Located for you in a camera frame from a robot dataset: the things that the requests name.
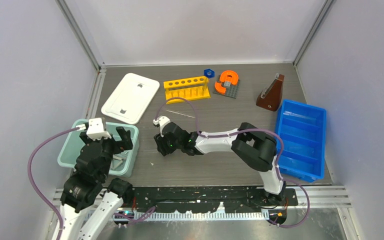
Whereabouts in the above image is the white plastic lid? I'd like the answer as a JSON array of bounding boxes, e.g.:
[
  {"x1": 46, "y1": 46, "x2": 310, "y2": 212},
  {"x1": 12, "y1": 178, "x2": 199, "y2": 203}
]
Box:
[{"x1": 101, "y1": 73, "x2": 160, "y2": 125}]

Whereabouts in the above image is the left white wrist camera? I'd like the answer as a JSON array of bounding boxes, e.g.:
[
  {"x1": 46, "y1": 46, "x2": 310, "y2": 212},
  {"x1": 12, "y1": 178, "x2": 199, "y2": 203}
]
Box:
[{"x1": 75, "y1": 117, "x2": 112, "y2": 141}]

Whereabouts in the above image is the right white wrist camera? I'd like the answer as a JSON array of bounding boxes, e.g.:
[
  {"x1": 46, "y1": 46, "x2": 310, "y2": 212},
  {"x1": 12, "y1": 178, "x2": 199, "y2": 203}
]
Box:
[{"x1": 152, "y1": 115, "x2": 171, "y2": 137}]

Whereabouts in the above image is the thin glass rod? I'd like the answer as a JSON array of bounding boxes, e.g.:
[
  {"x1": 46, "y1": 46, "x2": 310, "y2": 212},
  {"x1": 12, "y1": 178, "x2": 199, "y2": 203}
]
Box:
[{"x1": 165, "y1": 109, "x2": 196, "y2": 119}]

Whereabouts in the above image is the brown wedge stand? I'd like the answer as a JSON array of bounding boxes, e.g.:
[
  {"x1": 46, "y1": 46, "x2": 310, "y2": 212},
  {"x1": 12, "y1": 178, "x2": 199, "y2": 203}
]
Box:
[{"x1": 256, "y1": 73, "x2": 285, "y2": 112}]

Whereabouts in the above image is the orange curved block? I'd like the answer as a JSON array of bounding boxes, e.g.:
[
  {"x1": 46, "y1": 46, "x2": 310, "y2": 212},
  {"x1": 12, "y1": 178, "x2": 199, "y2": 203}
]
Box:
[{"x1": 213, "y1": 70, "x2": 240, "y2": 99}]

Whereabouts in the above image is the teal plastic bin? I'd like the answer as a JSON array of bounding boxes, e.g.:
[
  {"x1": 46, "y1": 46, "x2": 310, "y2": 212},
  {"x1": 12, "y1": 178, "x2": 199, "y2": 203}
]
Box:
[{"x1": 57, "y1": 122, "x2": 140, "y2": 178}]

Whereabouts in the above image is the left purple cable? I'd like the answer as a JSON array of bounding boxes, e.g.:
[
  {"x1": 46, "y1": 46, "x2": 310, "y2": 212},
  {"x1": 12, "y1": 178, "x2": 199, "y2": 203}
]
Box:
[{"x1": 27, "y1": 127, "x2": 87, "y2": 240}]

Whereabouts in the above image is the yellow test tube rack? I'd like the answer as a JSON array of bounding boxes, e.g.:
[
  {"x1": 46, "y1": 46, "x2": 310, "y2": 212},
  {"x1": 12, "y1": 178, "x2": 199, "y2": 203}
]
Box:
[{"x1": 163, "y1": 76, "x2": 211, "y2": 104}]

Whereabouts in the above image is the glass stirring rod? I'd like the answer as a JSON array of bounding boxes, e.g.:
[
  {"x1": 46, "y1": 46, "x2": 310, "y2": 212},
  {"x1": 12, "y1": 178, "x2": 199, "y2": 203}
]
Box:
[{"x1": 283, "y1": 111, "x2": 317, "y2": 121}]

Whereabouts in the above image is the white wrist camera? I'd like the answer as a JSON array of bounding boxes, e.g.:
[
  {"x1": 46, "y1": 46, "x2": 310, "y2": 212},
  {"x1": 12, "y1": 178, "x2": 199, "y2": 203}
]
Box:
[
  {"x1": 75, "y1": 117, "x2": 112, "y2": 141},
  {"x1": 152, "y1": 115, "x2": 171, "y2": 137}
]

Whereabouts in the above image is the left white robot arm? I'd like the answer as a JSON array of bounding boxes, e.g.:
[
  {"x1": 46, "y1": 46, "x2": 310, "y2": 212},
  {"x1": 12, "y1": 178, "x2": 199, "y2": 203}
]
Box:
[{"x1": 52, "y1": 126, "x2": 134, "y2": 240}]

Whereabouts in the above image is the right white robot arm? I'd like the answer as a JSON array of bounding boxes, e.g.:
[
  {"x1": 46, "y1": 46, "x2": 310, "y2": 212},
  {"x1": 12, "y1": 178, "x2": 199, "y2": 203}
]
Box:
[{"x1": 153, "y1": 116, "x2": 286, "y2": 205}]

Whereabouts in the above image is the white clay triangle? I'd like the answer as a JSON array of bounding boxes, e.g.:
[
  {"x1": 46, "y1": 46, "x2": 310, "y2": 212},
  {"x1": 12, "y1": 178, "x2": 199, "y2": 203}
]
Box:
[{"x1": 110, "y1": 156, "x2": 124, "y2": 170}]

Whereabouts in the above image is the grey studded base plate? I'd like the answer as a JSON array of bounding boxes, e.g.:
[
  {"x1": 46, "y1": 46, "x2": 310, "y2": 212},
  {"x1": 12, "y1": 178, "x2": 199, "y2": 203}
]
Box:
[{"x1": 212, "y1": 75, "x2": 241, "y2": 99}]

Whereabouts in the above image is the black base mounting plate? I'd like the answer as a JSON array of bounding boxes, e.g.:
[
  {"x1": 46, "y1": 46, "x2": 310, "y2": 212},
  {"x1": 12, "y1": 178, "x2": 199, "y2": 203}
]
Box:
[{"x1": 133, "y1": 185, "x2": 298, "y2": 214}]

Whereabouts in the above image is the blue plastic bin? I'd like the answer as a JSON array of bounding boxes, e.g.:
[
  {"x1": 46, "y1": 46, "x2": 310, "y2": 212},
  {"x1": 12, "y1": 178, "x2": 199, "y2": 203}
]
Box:
[{"x1": 275, "y1": 99, "x2": 327, "y2": 183}]

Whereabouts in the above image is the blue hexagonal nut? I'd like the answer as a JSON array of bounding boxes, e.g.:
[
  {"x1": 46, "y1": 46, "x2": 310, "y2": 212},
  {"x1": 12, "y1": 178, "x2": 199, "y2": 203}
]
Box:
[{"x1": 203, "y1": 68, "x2": 215, "y2": 79}]

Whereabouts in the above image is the purple cable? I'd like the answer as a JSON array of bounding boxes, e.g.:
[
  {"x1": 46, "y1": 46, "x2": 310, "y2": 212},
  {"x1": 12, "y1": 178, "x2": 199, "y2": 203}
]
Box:
[
  {"x1": 154, "y1": 96, "x2": 311, "y2": 230},
  {"x1": 27, "y1": 127, "x2": 87, "y2": 240}
]

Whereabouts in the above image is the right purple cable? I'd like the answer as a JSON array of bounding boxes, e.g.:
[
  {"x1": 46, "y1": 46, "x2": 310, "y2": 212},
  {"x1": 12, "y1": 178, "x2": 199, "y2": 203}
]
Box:
[{"x1": 154, "y1": 96, "x2": 311, "y2": 230}]

